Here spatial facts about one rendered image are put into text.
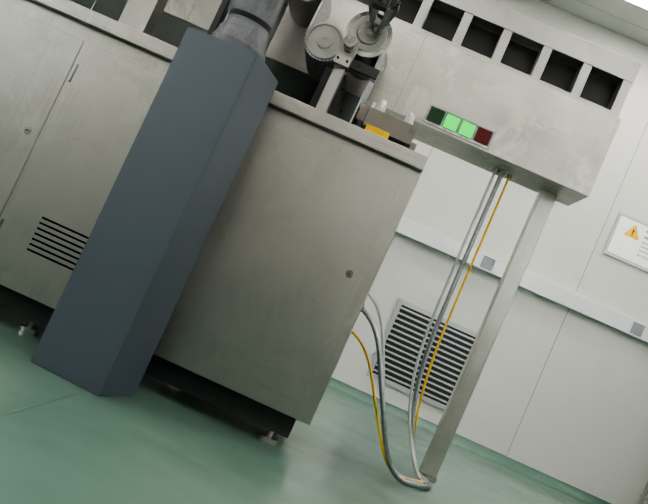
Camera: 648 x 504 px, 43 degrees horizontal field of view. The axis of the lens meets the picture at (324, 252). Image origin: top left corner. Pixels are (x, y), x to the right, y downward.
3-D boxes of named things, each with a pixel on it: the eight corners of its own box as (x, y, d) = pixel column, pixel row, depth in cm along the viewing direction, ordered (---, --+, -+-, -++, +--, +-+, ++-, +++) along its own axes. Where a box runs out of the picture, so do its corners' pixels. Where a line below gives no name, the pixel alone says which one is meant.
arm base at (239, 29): (252, 53, 203) (269, 16, 204) (199, 33, 207) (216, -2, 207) (268, 75, 218) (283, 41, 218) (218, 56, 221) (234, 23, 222)
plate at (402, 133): (362, 124, 255) (370, 106, 255) (358, 150, 295) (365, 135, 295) (410, 145, 254) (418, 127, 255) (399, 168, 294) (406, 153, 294)
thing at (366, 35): (353, 25, 259) (376, 16, 259) (353, 27, 261) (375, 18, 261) (362, 46, 259) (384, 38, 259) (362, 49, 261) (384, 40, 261)
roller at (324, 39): (299, 49, 260) (315, 15, 261) (302, 73, 286) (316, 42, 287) (334, 64, 260) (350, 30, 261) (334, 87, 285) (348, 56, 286)
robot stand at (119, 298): (98, 396, 194) (258, 52, 200) (29, 361, 199) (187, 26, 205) (134, 396, 213) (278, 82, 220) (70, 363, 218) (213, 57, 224)
